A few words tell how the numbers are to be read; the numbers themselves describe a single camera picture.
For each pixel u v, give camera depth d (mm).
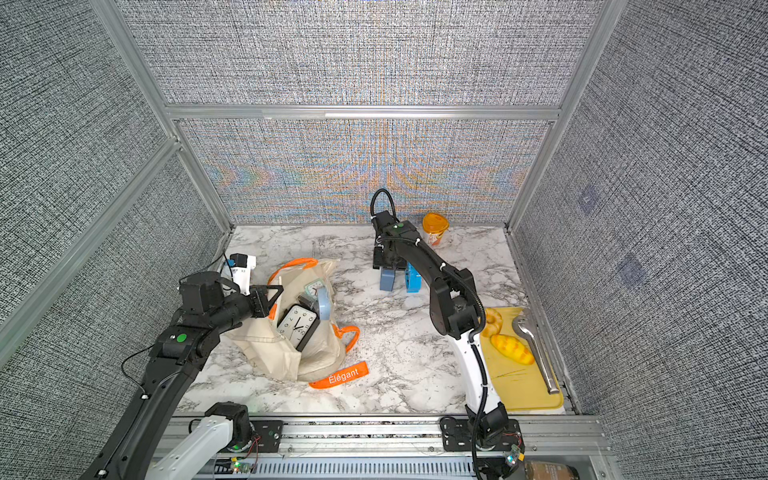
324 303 876
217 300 566
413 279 930
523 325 952
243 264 646
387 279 927
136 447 408
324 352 859
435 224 1072
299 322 899
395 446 731
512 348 854
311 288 970
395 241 718
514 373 840
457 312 603
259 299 627
